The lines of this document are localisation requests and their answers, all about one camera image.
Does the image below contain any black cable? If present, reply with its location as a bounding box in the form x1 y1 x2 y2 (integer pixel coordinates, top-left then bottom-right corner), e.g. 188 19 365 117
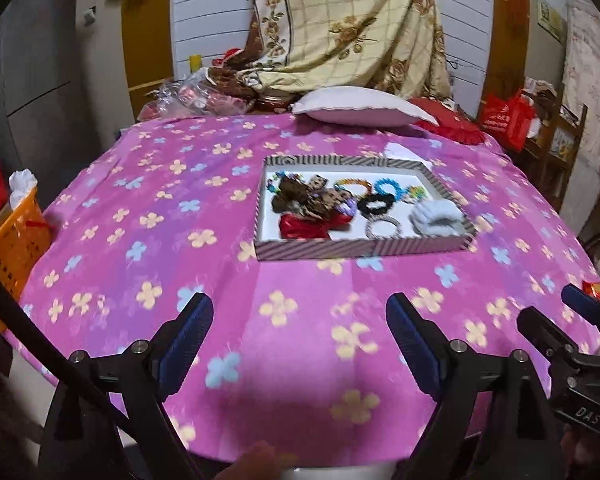
0 259 153 453

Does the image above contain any red ruffled pillow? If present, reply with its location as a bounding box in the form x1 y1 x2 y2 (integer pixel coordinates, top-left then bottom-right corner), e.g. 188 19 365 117
407 97 486 145

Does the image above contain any leopard print bow hair tie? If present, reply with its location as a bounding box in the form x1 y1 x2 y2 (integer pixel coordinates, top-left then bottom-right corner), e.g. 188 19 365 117
270 174 353 221

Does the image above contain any black white striped hair tie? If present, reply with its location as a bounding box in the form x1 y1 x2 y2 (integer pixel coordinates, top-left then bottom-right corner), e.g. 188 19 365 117
365 215 405 241

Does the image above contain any grey refrigerator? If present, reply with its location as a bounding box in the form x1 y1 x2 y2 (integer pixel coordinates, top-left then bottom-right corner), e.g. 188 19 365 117
0 0 131 171

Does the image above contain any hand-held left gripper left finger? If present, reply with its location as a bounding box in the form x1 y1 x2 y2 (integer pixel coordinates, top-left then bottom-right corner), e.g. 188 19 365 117
40 292 216 480

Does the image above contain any white crumpled plastic bag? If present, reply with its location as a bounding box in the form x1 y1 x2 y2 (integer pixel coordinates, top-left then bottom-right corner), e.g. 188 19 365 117
9 169 41 210

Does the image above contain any clear plastic bag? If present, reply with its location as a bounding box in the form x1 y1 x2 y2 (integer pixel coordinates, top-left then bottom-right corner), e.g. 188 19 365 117
155 72 251 118

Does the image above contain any orange plastic basket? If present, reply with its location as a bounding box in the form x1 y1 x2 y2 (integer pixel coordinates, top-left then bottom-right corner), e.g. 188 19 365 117
0 187 53 333

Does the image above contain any beige floral quilt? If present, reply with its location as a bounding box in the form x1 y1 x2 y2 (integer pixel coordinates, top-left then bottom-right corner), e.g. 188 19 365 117
207 0 453 106

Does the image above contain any pink floral blanket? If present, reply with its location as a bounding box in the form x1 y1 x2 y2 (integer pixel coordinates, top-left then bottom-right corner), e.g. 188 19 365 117
2 110 600 461

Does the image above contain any person's left hand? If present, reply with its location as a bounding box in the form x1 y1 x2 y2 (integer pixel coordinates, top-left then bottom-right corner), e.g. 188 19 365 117
214 440 301 480

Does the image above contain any white fluffy scrunchie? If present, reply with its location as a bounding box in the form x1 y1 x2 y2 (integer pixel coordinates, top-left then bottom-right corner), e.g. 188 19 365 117
410 199 465 237

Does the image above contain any blue scrunchie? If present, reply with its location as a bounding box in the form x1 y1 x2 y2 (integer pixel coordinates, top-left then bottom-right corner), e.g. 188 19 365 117
372 177 405 202

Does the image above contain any red scrunchie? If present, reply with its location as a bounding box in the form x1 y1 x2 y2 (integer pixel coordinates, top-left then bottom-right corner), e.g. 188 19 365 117
278 212 353 240

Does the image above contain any white tissue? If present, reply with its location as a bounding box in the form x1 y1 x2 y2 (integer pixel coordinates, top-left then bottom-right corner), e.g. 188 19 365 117
382 142 431 166

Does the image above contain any striped shallow cardboard box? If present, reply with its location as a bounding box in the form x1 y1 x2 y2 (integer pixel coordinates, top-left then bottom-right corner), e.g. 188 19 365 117
254 155 477 262

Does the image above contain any framed wall picture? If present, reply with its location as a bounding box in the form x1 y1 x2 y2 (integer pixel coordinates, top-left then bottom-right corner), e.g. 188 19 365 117
537 0 567 43

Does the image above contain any white pillow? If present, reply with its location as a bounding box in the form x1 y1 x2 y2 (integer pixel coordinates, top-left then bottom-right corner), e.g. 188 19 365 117
291 86 440 127

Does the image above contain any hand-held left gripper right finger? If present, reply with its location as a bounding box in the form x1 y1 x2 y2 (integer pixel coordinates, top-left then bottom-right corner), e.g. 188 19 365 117
385 292 571 480

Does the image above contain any pink floral hanging cloth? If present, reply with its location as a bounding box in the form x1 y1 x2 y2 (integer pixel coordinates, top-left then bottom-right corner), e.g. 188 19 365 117
562 0 600 241

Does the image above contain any brown wooden door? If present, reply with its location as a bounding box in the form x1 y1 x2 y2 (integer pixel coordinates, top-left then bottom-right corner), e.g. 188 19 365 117
120 0 177 126

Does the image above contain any black scrunchie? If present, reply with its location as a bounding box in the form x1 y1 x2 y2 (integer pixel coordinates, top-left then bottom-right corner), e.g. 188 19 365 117
356 194 392 218

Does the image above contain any red shopping bag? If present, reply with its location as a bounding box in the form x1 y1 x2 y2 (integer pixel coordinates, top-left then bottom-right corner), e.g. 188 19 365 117
480 91 533 152

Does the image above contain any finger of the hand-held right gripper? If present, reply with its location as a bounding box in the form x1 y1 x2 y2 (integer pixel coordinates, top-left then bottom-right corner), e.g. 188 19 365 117
516 306 576 361
561 284 600 328

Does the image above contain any wooden rack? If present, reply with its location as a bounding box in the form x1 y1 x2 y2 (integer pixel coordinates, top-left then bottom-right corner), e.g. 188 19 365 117
522 80 588 211

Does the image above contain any pastel flower bead bracelet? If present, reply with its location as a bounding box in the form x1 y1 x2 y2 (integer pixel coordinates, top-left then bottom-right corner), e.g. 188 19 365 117
266 170 301 193

